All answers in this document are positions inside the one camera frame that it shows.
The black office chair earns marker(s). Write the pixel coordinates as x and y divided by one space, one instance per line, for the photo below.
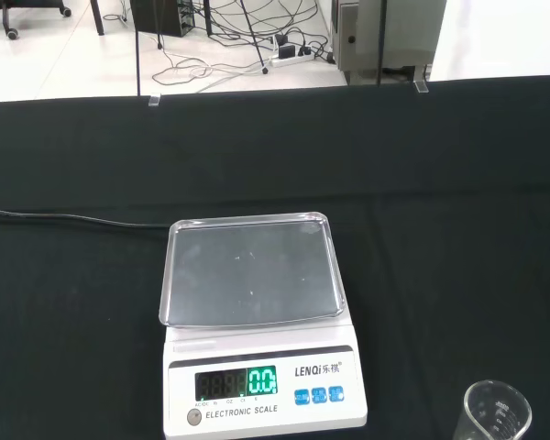
9 14

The clear plastic cloth clip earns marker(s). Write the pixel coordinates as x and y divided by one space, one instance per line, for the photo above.
153 100
421 86

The black bench cloth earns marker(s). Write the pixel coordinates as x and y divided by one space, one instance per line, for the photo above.
73 275

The grey metal cabinet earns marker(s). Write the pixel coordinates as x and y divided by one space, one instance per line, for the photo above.
385 32

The white power strip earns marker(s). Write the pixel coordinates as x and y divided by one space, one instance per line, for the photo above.
293 58

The black computer tower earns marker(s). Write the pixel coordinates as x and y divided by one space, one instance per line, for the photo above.
162 16

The black upright pole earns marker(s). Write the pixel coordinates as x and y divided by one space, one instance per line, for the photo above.
382 43

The black tripod leg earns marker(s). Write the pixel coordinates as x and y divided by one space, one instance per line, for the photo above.
97 16
138 50
254 36

